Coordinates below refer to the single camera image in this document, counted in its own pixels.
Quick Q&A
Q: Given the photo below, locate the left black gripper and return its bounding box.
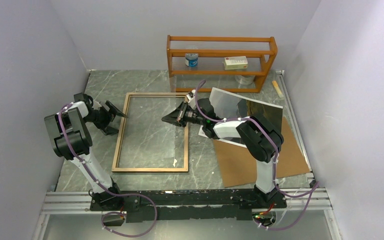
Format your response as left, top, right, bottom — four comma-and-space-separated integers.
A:
83, 101, 128, 135

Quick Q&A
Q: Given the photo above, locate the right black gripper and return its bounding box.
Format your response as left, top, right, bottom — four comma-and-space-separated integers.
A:
161, 101, 206, 129

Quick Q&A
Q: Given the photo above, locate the black wooden picture frame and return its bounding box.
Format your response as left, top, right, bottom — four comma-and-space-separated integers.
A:
111, 92, 189, 173

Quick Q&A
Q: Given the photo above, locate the landscape photo print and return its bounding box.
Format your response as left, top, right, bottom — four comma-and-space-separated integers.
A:
208, 87, 283, 130

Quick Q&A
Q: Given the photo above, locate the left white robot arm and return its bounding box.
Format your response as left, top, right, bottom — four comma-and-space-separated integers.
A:
44, 93, 127, 210

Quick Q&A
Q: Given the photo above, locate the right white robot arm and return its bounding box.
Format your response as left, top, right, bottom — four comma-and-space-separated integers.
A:
161, 98, 284, 208

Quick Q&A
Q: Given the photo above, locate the blue white tape roll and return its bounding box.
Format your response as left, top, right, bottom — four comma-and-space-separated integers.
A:
185, 53, 199, 68

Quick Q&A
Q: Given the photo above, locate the orange wooden shelf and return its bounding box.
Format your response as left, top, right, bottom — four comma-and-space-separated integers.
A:
166, 35, 278, 93

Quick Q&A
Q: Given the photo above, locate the brown cardboard backing board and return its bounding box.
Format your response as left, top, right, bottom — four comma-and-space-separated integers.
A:
213, 117, 310, 188

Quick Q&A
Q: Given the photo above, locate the white red small box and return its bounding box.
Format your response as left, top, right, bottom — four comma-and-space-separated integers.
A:
223, 56, 249, 71

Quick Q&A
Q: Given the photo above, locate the small wooden stick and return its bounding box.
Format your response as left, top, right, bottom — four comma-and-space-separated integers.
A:
272, 80, 285, 98

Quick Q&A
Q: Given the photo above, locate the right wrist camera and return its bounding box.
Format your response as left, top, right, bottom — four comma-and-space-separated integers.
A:
185, 90, 196, 108

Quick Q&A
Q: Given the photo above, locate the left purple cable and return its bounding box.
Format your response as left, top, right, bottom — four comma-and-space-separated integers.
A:
56, 101, 159, 239

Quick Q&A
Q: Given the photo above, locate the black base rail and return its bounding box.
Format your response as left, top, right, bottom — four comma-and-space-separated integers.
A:
89, 188, 287, 223

